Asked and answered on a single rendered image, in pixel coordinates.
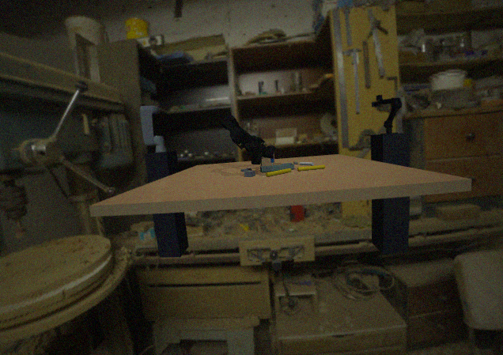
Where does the dark teal keyboard with white keys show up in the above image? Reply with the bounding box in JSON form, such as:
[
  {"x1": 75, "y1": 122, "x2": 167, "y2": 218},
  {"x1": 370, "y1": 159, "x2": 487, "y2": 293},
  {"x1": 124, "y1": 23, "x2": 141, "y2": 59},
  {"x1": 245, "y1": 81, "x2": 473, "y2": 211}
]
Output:
[{"x1": 260, "y1": 164, "x2": 295, "y2": 172}]

